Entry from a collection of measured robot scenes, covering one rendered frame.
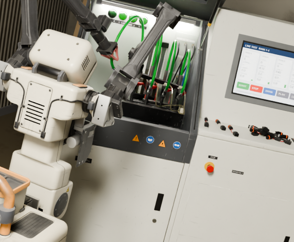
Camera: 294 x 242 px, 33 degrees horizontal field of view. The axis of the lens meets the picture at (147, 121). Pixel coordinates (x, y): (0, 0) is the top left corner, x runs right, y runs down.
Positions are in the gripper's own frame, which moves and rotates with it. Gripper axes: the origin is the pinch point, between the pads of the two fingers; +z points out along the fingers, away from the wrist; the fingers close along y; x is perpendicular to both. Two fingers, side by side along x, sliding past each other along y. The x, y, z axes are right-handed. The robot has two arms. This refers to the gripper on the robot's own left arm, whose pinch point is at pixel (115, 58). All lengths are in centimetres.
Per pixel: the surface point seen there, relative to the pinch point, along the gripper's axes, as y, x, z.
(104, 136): -2.1, 33.4, 19.7
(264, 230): -63, 28, 98
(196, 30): -8, -51, 32
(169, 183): -26, 34, 54
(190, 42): -6, -45, 35
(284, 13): 30, -204, 164
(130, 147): -11.6, 31.2, 30.0
